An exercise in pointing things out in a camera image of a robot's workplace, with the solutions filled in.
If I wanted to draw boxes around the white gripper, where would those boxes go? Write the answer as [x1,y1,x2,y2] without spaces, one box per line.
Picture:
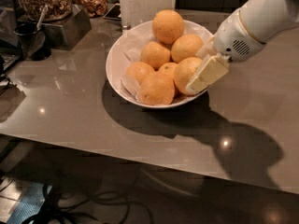
[186,9,265,94]

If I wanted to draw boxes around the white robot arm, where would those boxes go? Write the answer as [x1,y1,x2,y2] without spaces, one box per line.
[186,0,299,94]

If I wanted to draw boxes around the small centre orange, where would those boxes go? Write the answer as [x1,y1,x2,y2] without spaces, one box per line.
[157,63,179,98]

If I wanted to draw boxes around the white ceramic bowl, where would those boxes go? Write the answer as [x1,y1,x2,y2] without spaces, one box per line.
[106,21,206,109]

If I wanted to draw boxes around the white paper bowl liner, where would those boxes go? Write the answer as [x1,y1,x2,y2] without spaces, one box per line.
[110,21,206,108]

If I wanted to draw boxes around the dark smartphone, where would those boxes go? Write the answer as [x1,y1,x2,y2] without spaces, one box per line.
[104,4,121,21]

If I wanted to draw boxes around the metal jar stand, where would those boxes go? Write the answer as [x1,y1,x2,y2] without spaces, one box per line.
[42,5,92,50]

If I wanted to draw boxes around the glass jar of nuts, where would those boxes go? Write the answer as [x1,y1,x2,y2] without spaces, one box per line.
[19,0,72,21]

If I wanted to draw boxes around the white spoon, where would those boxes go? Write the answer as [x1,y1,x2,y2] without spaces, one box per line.
[36,5,48,31]

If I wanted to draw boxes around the black cup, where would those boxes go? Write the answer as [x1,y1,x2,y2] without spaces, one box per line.
[14,23,51,61]

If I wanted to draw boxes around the black appliance at left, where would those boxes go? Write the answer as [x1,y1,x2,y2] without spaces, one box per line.
[0,0,22,76]

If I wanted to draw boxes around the black floor cables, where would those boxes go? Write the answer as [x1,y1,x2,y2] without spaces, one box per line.
[0,159,155,224]

